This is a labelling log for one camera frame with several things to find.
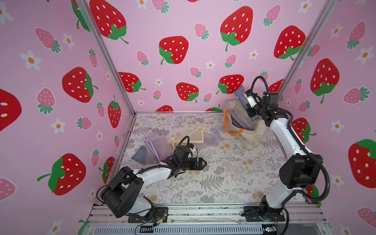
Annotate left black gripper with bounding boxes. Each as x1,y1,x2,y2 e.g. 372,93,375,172
178,158,207,171

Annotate blue-grey mesh pouch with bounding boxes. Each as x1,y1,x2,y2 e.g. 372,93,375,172
234,85,259,121

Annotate cream mesh pouch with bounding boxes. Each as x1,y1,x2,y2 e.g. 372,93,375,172
170,126,210,144

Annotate large purple mesh pouch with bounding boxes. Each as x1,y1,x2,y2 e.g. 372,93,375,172
230,108,258,131

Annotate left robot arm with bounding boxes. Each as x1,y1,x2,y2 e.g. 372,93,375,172
100,144,208,219

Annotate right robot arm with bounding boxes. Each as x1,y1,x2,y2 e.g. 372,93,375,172
243,89,323,221

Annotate grey-blue mesh pouch left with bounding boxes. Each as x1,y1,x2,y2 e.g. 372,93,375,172
131,146,146,165

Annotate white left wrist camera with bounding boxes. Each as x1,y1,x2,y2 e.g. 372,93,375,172
188,143,198,158

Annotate beige canvas bag orange handles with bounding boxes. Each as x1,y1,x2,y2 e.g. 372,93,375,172
224,100,266,150

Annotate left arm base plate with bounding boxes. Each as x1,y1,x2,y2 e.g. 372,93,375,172
128,207,168,224

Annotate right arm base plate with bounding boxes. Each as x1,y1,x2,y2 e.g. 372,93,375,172
241,206,286,222

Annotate aluminium front rail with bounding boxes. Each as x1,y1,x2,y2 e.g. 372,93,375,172
82,203,334,235

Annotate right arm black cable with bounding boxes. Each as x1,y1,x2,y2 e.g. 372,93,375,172
250,75,331,235

